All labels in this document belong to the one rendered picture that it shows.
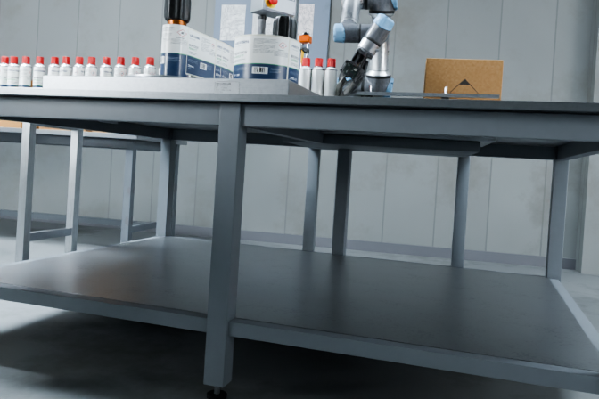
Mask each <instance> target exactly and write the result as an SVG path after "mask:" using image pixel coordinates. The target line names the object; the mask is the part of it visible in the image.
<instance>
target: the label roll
mask: <svg viewBox="0 0 599 399"><path fill-rule="evenodd" d="M299 64H300V42H299V41H297V40H295V39H292V38H289V37H281V36H275V35H264V34H249V35H242V36H238V37H236V38H235V42H234V71H233V78H244V79H289V80H290V81H292V82H294V83H296V84H298V78H299Z"/></svg>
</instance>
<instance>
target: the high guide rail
mask: <svg viewBox="0 0 599 399"><path fill-rule="evenodd" d="M348 95H384V96H420V97H456V98H493V99H499V96H500V94H437V93H398V92H359V91H353V92H352V93H351V94H348Z"/></svg>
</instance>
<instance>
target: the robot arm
mask: <svg viewBox="0 0 599 399"><path fill-rule="evenodd" d="M341 5H342V8H343V9H342V14H341V23H339V24H335V25H334V28H333V40H334V42H338V43H359V45H358V48H357V49H356V53H355V54H354V56H353V58H352V59H351V61H349V60H345V62H344V64H345V65H346V66H345V65H344V64H343V65H342V67H341V69H340V72H341V73H340V74H339V77H338V80H337V85H336V92H335V96H356V97H365V95H348V94H351V93H352V92H353V91H359V92H366V91H368V88H369V86H372V92H392V87H393V82H394V78H392V77H391V74H390V73H389V71H388V66H389V49H390V32H391V30H392V28H393V26H394V21H393V20H392V19H391V17H392V16H393V15H394V11H396V10H397V9H398V0H342V1H341ZM360 10H369V15H370V16H371V17H372V24H358V20H359V13H360ZM367 58H368V59H370V70H369V71H368V72H367V73H366V71H367V66H368V62H369V61H367V60H366V59H367ZM343 66H344V67H345V68H344V67H343ZM365 74H366V77H365ZM341 91H343V92H342V94H341Z"/></svg>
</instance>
